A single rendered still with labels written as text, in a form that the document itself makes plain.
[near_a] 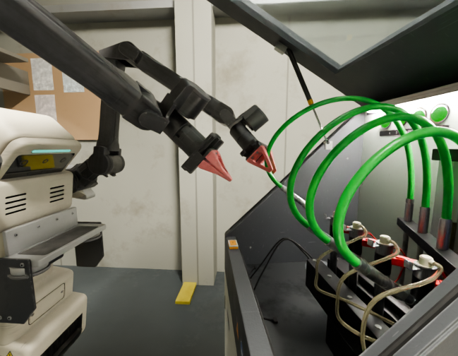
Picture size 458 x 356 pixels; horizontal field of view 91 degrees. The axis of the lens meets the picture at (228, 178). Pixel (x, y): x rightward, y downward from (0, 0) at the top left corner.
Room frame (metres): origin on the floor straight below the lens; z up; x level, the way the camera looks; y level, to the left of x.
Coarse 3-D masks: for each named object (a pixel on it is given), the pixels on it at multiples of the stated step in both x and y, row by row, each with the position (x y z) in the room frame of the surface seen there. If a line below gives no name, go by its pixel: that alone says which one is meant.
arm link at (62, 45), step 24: (0, 0) 0.29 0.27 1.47; (24, 0) 0.31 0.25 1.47; (0, 24) 0.31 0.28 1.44; (24, 24) 0.31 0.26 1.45; (48, 24) 0.33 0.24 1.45; (48, 48) 0.34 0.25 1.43; (72, 48) 0.35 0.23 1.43; (72, 72) 0.37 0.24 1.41; (96, 72) 0.38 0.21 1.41; (120, 72) 0.42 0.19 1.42; (120, 96) 0.41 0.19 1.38; (144, 96) 0.43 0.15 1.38
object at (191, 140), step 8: (184, 128) 0.50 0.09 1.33; (192, 128) 0.51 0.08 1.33; (176, 136) 0.50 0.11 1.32; (184, 136) 0.49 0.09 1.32; (192, 136) 0.49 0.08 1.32; (200, 136) 0.50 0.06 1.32; (208, 136) 0.48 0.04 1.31; (216, 136) 0.48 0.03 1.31; (176, 144) 0.51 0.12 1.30; (184, 144) 0.49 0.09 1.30; (192, 144) 0.49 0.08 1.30; (200, 144) 0.48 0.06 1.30; (208, 144) 0.49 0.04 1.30; (184, 152) 0.51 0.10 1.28; (192, 152) 0.49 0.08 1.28; (200, 152) 0.49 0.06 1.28; (184, 168) 0.49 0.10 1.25
